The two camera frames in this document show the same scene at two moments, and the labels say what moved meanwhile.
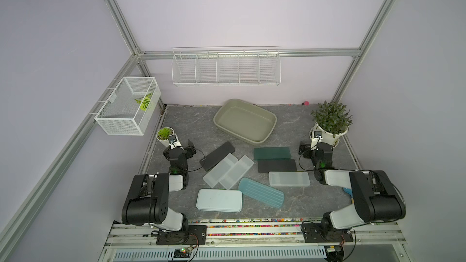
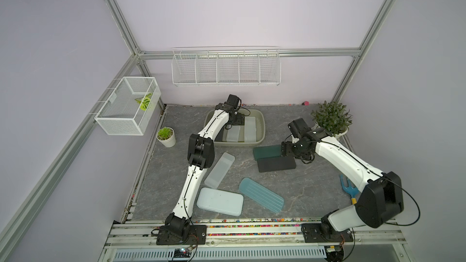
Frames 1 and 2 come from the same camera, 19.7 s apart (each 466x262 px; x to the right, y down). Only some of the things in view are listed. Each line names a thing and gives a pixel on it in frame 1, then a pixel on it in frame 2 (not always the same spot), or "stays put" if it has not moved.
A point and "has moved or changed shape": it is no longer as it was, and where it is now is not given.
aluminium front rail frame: (377, 235) stays put
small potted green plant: (163, 133) stays put
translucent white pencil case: (244, 164) -> (219, 170)
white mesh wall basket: (130, 109) stays put
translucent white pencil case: (215, 174) -> (233, 134)
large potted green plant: (332, 119) stays put
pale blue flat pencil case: (215, 200) stays put
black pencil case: (212, 159) -> (219, 137)
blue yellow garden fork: (349, 191) stays put
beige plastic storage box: (245, 121) has moved or changed shape
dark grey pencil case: (266, 165) stays put
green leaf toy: (144, 101) stays put
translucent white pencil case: (289, 178) -> (250, 129)
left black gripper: (188, 153) -> (240, 120)
